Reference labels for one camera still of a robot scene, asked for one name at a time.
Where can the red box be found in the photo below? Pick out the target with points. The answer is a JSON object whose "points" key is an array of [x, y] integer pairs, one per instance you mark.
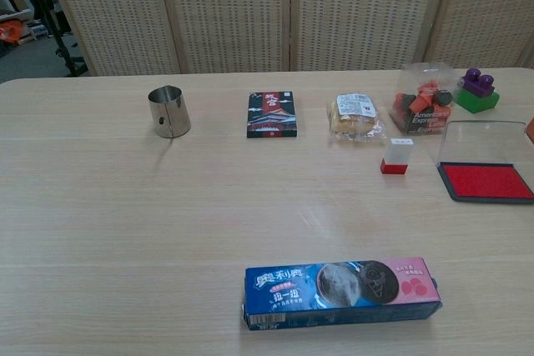
{"points": [[486, 183]]}

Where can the blue Oreo cookie box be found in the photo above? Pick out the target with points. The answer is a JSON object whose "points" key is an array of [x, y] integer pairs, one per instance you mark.
{"points": [[334, 293]]}

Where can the orange plastic bag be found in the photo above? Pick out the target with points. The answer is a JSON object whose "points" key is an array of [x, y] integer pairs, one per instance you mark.
{"points": [[9, 31]]}

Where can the dark palace print box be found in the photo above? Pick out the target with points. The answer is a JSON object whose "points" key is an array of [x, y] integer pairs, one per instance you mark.
{"points": [[272, 116]]}

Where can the wooden rattan folding screen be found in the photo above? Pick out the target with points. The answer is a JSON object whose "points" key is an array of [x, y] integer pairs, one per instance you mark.
{"points": [[233, 10]]}

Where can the stainless steel milk pitcher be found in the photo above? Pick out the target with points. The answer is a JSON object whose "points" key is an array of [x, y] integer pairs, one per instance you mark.
{"points": [[169, 114]]}

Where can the orange biscuit stick box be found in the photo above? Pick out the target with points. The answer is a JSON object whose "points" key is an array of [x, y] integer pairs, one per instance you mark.
{"points": [[531, 131]]}

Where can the green and purple toy block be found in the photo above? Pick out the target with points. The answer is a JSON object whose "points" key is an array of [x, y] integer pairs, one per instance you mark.
{"points": [[477, 95]]}

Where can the packaged bread snack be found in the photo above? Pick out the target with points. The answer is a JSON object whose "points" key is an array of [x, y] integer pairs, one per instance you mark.
{"points": [[354, 116]]}

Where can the clear box of toy pieces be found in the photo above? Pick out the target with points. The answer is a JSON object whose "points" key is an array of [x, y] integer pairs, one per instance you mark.
{"points": [[421, 108]]}

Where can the black tripod stand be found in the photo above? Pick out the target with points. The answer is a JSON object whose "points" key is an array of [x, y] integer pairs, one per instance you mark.
{"points": [[62, 43]]}

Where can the white and red stamp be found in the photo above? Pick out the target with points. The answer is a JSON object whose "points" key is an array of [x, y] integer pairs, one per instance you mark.
{"points": [[398, 151]]}

